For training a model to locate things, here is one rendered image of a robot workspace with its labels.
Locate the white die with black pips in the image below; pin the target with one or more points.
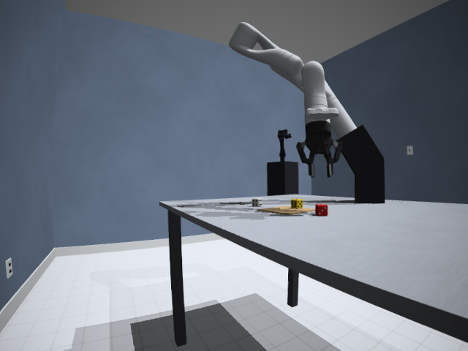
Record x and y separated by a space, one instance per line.
257 202

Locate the red die with white pips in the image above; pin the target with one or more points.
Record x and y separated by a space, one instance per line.
321 209

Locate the tan flat mat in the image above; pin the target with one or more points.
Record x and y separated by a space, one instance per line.
287 210

